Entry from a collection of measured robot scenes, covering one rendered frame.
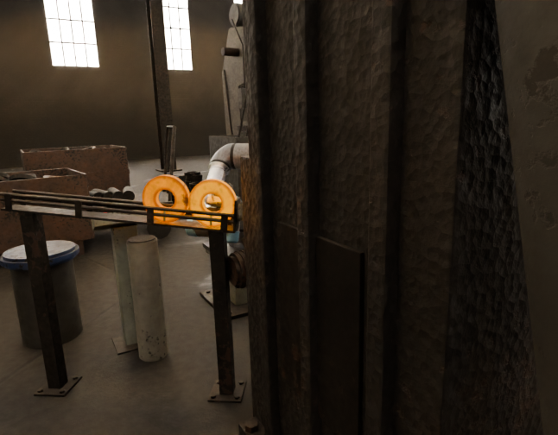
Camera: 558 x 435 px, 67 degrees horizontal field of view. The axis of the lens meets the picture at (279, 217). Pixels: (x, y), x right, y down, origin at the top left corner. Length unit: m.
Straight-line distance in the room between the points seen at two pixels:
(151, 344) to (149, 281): 0.27
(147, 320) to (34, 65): 11.66
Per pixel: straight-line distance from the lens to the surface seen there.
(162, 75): 9.50
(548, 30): 0.54
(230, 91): 7.51
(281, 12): 0.98
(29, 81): 13.13
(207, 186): 1.39
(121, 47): 13.47
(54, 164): 5.07
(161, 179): 1.44
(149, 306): 1.83
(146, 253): 1.75
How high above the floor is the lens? 0.96
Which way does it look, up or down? 13 degrees down
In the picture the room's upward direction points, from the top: 2 degrees counter-clockwise
